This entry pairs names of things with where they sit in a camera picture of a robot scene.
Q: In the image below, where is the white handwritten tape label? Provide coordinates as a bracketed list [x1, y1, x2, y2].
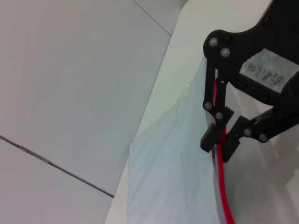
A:
[238, 48, 299, 94]

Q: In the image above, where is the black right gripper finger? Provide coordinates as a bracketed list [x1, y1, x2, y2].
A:
[221, 107, 299, 163]

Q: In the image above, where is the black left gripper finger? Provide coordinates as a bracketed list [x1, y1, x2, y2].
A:
[200, 57, 235, 154]

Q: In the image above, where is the light blue cloth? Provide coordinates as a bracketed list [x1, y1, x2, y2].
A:
[127, 58, 237, 224]

